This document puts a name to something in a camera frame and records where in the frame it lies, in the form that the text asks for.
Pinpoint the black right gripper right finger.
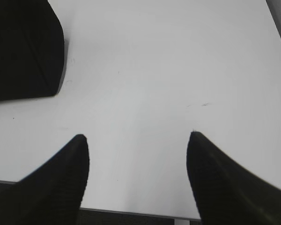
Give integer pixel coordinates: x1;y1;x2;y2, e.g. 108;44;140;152
186;131;281;225

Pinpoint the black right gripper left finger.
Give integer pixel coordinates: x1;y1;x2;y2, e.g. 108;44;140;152
0;134;89;225

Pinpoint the black bag with tan handles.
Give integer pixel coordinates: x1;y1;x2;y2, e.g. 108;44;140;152
0;0;65;101

